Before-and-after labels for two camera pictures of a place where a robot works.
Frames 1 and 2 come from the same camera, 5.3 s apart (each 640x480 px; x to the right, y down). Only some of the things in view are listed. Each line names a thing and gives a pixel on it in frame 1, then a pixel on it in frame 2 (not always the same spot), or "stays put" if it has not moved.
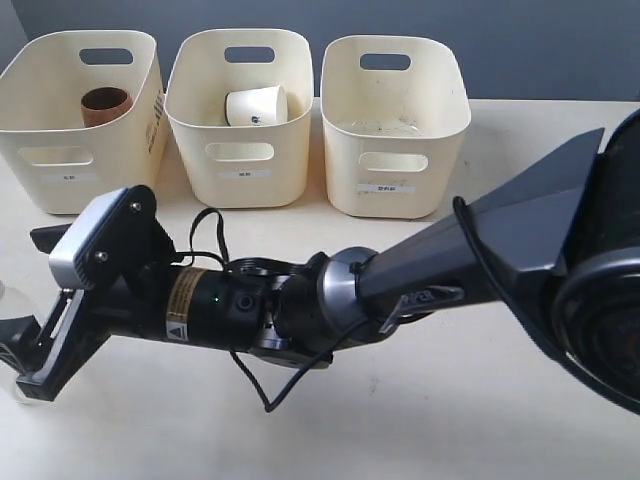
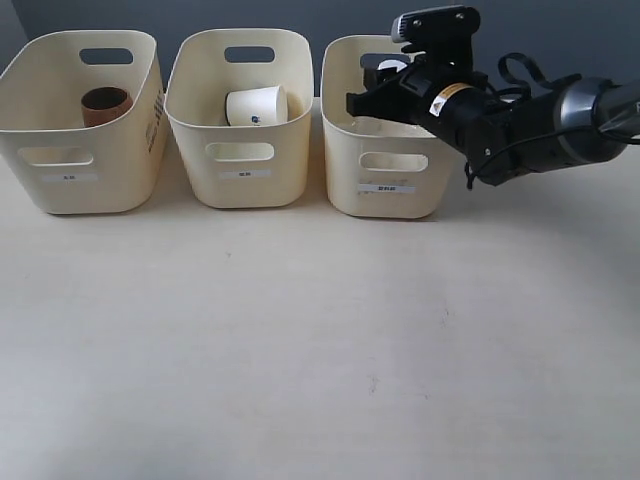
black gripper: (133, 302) → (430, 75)
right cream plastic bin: (395, 114) stays put
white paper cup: (263, 106) stays put
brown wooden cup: (102, 104) stays put
